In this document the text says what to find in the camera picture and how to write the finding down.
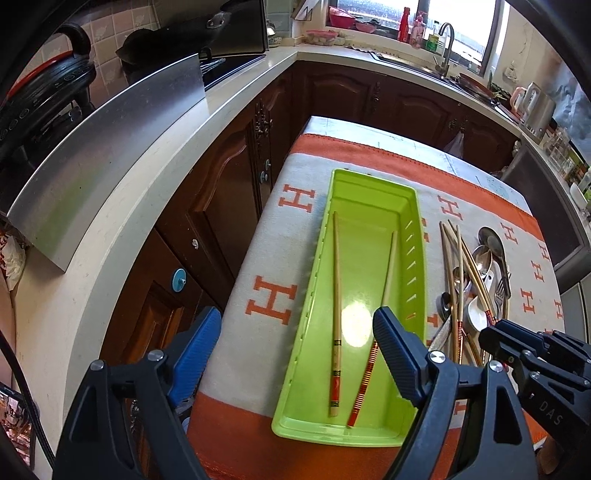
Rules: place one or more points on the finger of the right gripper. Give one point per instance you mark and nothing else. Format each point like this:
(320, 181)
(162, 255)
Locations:
(515, 345)

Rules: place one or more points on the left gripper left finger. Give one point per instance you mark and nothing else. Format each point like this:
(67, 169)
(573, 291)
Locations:
(187, 355)

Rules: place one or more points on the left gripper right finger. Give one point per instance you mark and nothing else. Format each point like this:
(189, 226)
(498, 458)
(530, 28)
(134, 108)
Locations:
(405, 355)

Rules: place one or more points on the pale bamboo chopstick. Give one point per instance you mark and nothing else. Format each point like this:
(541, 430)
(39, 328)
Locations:
(460, 294)

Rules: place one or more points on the bamboo chopstick red striped end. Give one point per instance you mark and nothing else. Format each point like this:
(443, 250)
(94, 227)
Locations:
(374, 349)

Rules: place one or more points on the bamboo chopstick red patterned end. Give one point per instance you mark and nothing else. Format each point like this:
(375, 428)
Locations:
(336, 323)

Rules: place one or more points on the bamboo chopstick decorated end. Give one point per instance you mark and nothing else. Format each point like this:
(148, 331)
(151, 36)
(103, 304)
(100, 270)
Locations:
(469, 261)

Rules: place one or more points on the dark wooden kitchen cabinets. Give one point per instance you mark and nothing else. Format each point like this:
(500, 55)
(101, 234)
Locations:
(192, 256)

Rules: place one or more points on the chrome kitchen faucet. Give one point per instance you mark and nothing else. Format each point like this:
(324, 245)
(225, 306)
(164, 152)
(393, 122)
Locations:
(446, 34)

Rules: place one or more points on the white ceramic soup spoon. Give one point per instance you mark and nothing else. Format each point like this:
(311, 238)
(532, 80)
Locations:
(476, 316)

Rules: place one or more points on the stainless steel fork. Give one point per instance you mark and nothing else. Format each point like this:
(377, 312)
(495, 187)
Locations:
(501, 300)

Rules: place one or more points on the small steel teaspoon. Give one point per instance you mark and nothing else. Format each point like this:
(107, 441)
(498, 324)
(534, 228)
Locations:
(443, 304)

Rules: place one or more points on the orange beige H-pattern blanket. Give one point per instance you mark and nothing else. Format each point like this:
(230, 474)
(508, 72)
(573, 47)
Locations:
(230, 424)

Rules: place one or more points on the long steel spoon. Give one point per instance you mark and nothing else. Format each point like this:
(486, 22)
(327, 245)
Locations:
(483, 258)

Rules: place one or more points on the large steel spoon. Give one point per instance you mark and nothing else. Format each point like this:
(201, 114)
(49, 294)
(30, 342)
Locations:
(487, 236)

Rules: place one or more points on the lime green plastic utensil tray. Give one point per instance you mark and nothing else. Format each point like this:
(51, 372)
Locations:
(370, 210)

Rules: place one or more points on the stainless steel splash panel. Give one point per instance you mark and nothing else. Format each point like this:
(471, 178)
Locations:
(56, 206)

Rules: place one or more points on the white electric kettle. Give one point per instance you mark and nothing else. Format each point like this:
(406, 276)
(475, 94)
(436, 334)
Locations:
(534, 109)

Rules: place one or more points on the black rice cooker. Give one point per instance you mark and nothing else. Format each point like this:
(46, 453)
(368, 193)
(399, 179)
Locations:
(43, 93)

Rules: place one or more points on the black gas stove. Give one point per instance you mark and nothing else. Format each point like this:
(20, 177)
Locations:
(209, 29)

